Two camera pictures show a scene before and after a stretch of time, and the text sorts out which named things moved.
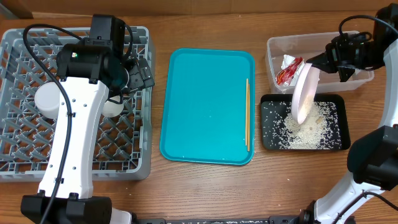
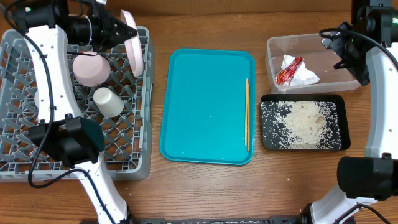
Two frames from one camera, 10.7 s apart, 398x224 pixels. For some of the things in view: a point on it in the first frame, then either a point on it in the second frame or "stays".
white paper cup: x=111 y=109 stays
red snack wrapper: x=285 y=76 stays
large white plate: x=305 y=91 to x=133 y=46
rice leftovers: x=321 y=129 stays
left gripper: x=139 y=79 to x=109 y=25
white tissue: x=287 y=60 stays
